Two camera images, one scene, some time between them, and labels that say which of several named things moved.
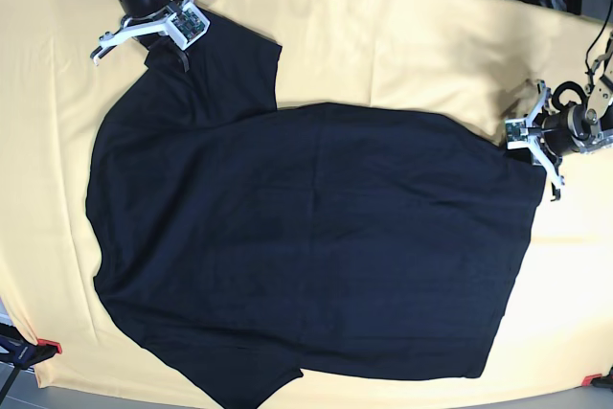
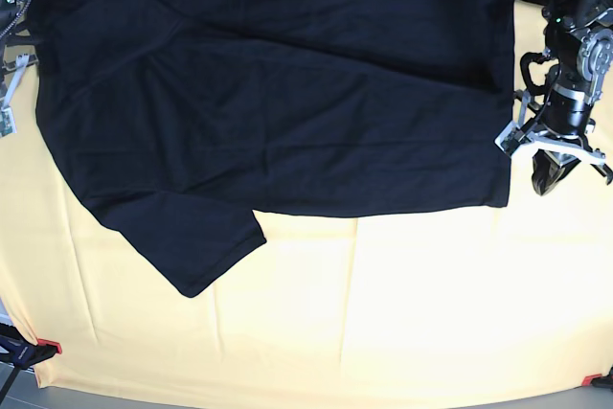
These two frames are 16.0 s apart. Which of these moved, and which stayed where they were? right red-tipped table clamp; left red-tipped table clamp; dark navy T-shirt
Moved: dark navy T-shirt
Stayed: right red-tipped table clamp; left red-tipped table clamp
